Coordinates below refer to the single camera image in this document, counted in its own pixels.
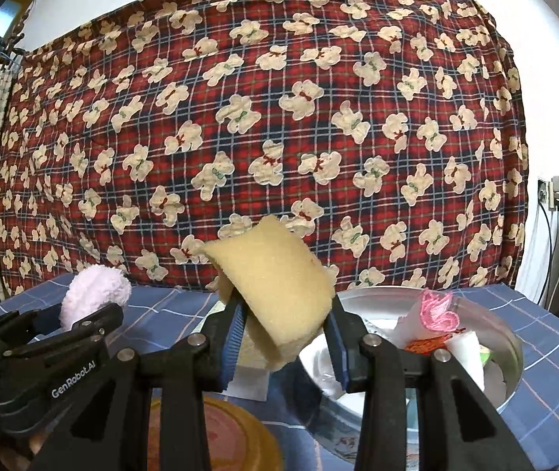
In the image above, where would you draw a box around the pink fluffy puff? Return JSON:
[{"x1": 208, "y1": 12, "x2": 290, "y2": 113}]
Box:
[{"x1": 60, "y1": 265, "x2": 131, "y2": 329}]

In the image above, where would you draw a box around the white wall socket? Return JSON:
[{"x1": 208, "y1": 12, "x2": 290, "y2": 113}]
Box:
[{"x1": 537, "y1": 177, "x2": 555, "y2": 209}]

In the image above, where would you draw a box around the pink white lace cloth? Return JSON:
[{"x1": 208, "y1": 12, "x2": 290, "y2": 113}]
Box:
[{"x1": 396, "y1": 289, "x2": 459, "y2": 347}]

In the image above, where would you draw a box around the red embroidered pouch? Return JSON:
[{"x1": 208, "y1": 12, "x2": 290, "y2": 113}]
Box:
[{"x1": 403, "y1": 336, "x2": 454, "y2": 354}]

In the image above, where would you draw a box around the blue plaid sheet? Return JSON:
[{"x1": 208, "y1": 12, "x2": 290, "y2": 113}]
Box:
[{"x1": 0, "y1": 275, "x2": 559, "y2": 471}]

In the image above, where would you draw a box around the white towel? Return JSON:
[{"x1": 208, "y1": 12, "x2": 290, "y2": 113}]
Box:
[{"x1": 448, "y1": 331, "x2": 486, "y2": 391}]

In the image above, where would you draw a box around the dotted white tissue box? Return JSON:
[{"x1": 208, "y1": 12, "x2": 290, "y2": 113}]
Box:
[{"x1": 211, "y1": 299, "x2": 271, "y2": 402}]

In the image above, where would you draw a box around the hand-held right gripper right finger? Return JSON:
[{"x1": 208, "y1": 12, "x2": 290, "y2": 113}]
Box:
[{"x1": 326, "y1": 299, "x2": 535, "y2": 471}]

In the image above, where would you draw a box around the black cable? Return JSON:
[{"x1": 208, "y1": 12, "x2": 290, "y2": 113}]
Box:
[{"x1": 538, "y1": 200, "x2": 559, "y2": 305}]

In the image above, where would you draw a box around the clear plastic bag of cotton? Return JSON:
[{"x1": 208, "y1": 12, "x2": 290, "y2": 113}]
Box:
[{"x1": 304, "y1": 341, "x2": 351, "y2": 403}]

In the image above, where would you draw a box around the yellow sponge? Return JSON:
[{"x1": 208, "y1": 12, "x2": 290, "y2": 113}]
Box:
[{"x1": 203, "y1": 214, "x2": 336, "y2": 372}]

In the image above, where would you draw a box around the red plaid bear-print blanket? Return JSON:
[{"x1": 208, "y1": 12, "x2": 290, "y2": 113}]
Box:
[{"x1": 0, "y1": 0, "x2": 530, "y2": 298}]

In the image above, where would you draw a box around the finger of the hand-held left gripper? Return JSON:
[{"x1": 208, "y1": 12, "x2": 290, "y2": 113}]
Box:
[
  {"x1": 5, "y1": 331, "x2": 108, "y2": 361},
  {"x1": 0, "y1": 303, "x2": 124, "y2": 339}
]

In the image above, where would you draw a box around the round metal tin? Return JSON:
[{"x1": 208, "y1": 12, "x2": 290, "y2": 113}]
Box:
[{"x1": 293, "y1": 285, "x2": 525, "y2": 469}]

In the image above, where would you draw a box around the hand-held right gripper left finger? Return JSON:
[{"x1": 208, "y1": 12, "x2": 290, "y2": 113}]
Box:
[{"x1": 29, "y1": 299, "x2": 247, "y2": 471}]

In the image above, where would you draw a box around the gold pink tin lid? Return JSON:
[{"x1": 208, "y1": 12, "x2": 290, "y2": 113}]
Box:
[{"x1": 147, "y1": 395, "x2": 285, "y2": 471}]

